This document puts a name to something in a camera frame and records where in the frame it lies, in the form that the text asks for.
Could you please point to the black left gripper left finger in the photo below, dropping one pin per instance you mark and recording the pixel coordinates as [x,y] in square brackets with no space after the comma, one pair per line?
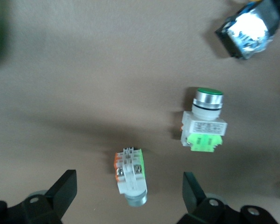
[37,210]

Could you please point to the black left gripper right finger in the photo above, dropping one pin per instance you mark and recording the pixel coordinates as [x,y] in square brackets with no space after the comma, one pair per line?
[212,212]

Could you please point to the green push button switch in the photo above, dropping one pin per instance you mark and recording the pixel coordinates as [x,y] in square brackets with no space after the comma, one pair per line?
[130,177]
[201,126]

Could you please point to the brown table mat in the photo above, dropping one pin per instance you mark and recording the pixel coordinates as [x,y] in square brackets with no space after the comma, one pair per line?
[84,93]

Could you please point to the red mushroom push button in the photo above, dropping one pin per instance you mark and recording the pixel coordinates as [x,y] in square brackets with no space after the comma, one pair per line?
[242,30]

